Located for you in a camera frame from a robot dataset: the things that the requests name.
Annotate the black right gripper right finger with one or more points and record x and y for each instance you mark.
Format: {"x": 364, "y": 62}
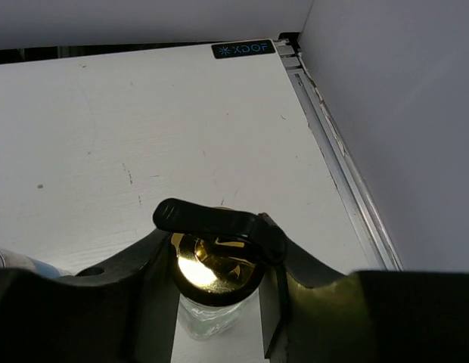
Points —
{"x": 312, "y": 313}

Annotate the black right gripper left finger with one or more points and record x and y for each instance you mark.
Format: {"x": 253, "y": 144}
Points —
{"x": 123, "y": 309}

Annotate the clear glass bottle gold spout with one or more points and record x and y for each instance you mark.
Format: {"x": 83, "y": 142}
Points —
{"x": 220, "y": 257}

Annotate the white shaker blue label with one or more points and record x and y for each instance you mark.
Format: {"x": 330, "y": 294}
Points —
{"x": 10, "y": 259}

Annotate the right blue logo sticker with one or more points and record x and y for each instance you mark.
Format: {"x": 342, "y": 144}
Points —
{"x": 227, "y": 50}

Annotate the aluminium table frame rail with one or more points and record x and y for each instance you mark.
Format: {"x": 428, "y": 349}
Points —
{"x": 358, "y": 203}

